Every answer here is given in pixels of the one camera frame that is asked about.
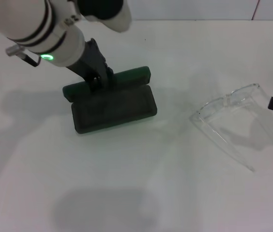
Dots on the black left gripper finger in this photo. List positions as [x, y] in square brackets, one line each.
[94, 84]
[108, 81]

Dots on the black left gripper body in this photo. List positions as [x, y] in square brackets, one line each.
[90, 62]

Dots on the green glasses case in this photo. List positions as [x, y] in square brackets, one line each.
[131, 75]

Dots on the clear plastic glasses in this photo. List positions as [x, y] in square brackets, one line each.
[226, 100]

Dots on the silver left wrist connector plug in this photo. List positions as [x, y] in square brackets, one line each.
[13, 50]

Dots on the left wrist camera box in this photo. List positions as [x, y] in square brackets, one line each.
[117, 21]

